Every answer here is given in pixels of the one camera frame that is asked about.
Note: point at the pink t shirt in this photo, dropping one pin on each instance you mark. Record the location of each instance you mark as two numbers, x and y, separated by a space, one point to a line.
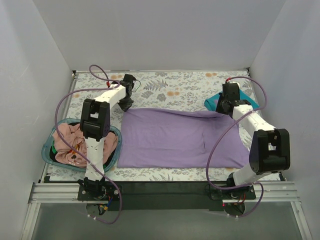
67 153

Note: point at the teal plastic basket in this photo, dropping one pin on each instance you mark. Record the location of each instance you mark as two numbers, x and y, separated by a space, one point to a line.
49 157

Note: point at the purple t shirt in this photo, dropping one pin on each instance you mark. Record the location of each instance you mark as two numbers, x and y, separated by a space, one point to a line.
160 138

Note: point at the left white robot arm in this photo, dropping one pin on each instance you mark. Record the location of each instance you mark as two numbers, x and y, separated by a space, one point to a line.
95 123

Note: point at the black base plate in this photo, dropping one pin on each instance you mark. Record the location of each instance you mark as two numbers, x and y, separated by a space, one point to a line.
161 195

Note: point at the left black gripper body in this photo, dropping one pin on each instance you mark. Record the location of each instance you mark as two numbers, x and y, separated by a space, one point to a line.
126 103

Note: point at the folded teal t shirt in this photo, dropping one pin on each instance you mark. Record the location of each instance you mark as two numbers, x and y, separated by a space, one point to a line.
212 102

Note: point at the aluminium frame rail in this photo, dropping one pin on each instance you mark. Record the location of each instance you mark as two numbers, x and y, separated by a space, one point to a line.
265 191

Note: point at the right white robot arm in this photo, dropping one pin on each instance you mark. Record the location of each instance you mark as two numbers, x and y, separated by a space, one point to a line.
270 146

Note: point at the green garment in basket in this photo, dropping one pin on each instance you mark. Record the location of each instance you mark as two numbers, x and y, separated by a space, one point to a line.
53 149

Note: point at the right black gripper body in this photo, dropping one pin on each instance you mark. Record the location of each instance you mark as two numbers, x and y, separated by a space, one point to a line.
222 107

